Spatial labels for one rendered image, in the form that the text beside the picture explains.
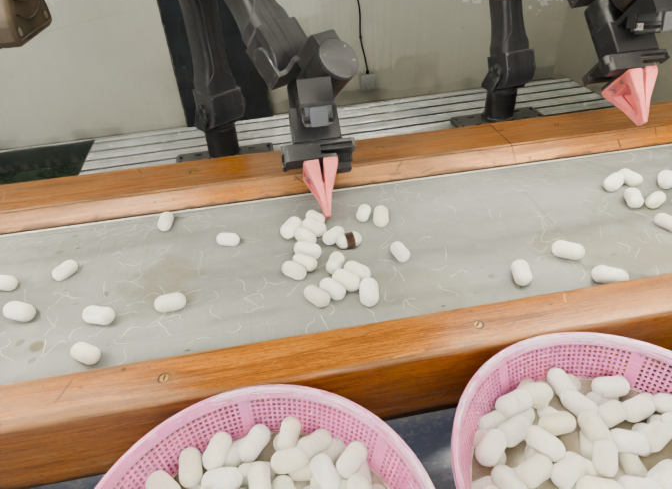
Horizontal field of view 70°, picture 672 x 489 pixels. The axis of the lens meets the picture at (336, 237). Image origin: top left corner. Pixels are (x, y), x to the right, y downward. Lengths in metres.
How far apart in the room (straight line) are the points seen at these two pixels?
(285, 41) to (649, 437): 0.61
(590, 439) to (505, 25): 0.80
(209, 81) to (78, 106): 1.89
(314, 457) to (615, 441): 0.25
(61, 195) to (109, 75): 1.88
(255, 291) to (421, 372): 0.22
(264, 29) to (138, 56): 1.93
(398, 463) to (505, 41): 0.84
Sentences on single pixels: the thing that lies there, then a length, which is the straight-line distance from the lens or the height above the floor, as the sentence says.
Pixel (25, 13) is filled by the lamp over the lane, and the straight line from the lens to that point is 0.45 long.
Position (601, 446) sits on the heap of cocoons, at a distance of 0.48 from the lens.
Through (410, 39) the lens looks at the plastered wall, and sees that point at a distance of 2.75.
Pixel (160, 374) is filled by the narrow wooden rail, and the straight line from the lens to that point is 0.49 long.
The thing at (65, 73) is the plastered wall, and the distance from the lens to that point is 2.73.
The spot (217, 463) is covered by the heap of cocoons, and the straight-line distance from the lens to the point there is 0.45.
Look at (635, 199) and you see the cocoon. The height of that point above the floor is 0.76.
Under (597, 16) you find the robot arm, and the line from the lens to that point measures 0.90.
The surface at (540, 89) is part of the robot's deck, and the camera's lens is 1.37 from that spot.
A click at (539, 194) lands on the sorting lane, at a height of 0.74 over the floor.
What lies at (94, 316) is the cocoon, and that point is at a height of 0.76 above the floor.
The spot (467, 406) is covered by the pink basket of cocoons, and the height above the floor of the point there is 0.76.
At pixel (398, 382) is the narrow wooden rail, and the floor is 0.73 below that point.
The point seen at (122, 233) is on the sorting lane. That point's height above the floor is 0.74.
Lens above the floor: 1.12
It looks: 37 degrees down
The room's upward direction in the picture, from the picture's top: 4 degrees counter-clockwise
